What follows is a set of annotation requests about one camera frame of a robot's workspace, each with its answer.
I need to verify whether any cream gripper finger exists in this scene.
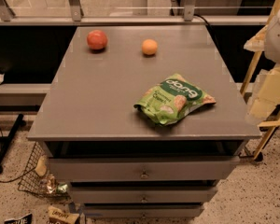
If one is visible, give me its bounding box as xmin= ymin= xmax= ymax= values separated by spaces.
xmin=247 ymin=64 xmax=280 ymax=119
xmin=244 ymin=26 xmax=267 ymax=52

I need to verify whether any green rice chip bag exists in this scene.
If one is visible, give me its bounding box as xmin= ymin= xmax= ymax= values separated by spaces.
xmin=134 ymin=74 xmax=216 ymax=126

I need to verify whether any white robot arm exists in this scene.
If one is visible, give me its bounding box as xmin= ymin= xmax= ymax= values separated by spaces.
xmin=244 ymin=10 xmax=280 ymax=120

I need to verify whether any yellow snack bag on floor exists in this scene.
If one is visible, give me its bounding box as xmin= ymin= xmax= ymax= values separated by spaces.
xmin=48 ymin=206 xmax=79 ymax=224

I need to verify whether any black snack bag on floor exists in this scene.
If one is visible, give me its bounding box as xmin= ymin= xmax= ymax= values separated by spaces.
xmin=4 ymin=214 xmax=33 ymax=224

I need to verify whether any top grey drawer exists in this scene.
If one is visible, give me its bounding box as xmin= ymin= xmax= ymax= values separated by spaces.
xmin=49 ymin=156 xmax=239 ymax=182

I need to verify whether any grey drawer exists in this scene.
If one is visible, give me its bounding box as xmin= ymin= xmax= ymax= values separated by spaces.
xmin=84 ymin=205 xmax=203 ymax=218
xmin=49 ymin=156 xmax=239 ymax=182
xmin=69 ymin=186 xmax=217 ymax=203

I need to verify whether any orange fruit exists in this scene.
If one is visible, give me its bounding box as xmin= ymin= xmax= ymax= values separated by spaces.
xmin=142 ymin=39 xmax=158 ymax=55

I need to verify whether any grey drawer cabinet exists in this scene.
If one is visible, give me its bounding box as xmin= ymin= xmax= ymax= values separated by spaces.
xmin=29 ymin=25 xmax=259 ymax=210

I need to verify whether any middle grey drawer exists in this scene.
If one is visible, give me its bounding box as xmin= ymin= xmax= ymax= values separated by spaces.
xmin=69 ymin=186 xmax=217 ymax=203

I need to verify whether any bottom grey drawer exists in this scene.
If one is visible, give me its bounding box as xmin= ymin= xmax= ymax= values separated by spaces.
xmin=84 ymin=205 xmax=203 ymax=218

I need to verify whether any red apple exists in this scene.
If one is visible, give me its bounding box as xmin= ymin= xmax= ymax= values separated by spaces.
xmin=87 ymin=30 xmax=108 ymax=50

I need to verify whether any black stand leg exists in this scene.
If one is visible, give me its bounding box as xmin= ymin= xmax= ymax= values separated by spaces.
xmin=0 ymin=114 xmax=25 ymax=174

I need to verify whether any black cable on cabinet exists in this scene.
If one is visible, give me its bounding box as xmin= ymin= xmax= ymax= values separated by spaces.
xmin=193 ymin=13 xmax=222 ymax=51

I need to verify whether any metal railing frame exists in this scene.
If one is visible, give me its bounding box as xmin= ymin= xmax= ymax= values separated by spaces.
xmin=0 ymin=0 xmax=280 ymax=25

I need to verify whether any wire basket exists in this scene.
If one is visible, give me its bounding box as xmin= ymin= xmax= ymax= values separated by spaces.
xmin=18 ymin=143 xmax=67 ymax=198

